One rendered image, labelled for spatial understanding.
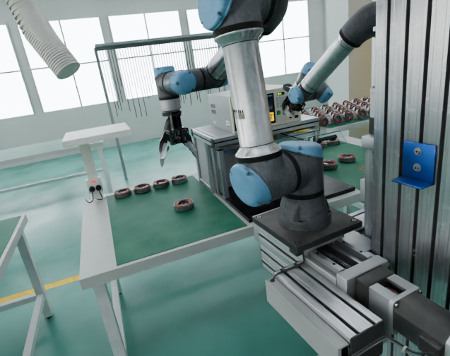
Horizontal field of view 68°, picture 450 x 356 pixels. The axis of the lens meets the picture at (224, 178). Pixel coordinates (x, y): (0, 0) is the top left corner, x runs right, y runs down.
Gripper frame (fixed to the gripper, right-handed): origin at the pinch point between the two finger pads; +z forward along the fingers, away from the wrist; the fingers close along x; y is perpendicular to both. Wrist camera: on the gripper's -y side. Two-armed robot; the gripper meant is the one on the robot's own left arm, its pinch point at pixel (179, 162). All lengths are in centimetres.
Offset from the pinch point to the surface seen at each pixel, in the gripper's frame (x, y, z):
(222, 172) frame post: 34, -39, 23
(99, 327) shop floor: -50, -76, 115
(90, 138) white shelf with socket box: -26, -75, -5
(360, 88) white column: 393, -279, 32
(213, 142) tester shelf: 32, -40, 5
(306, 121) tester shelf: 90, -36, 4
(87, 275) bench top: -43, -11, 40
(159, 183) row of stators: 9, -91, 36
